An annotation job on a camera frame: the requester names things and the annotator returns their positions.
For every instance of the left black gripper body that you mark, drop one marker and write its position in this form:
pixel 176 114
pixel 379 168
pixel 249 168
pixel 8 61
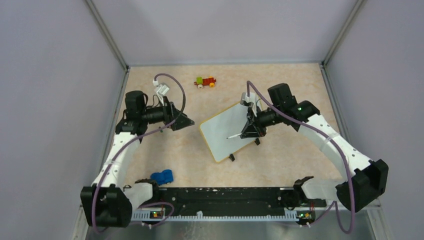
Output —
pixel 168 119

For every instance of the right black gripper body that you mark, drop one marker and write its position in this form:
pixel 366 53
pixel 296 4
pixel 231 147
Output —
pixel 264 119

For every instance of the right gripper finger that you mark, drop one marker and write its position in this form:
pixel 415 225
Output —
pixel 252 134
pixel 251 123

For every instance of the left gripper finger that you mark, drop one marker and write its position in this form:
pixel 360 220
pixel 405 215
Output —
pixel 181 124
pixel 178 115

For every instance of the green white marker pen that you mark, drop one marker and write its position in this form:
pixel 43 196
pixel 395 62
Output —
pixel 234 136

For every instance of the yellow framed whiteboard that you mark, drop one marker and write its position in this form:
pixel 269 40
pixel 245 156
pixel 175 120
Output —
pixel 216 129

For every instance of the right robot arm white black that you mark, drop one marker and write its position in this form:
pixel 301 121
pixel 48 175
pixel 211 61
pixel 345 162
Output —
pixel 363 179

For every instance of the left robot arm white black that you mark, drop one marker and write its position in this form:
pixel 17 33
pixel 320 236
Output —
pixel 105 202

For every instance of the black whiteboard foot left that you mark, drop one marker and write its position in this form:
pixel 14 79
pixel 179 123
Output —
pixel 231 157

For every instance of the blue toy car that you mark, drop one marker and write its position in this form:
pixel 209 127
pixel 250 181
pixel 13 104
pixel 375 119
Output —
pixel 163 177

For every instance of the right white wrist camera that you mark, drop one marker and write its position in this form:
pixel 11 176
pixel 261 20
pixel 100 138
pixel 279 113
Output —
pixel 250 100

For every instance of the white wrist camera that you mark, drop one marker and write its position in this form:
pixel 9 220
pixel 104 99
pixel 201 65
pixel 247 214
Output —
pixel 161 89
pixel 250 100

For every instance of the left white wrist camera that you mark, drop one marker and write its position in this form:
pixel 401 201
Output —
pixel 161 89

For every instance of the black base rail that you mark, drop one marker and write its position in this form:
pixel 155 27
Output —
pixel 231 201

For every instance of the white slotted cable duct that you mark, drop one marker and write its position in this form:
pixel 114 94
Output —
pixel 145 216

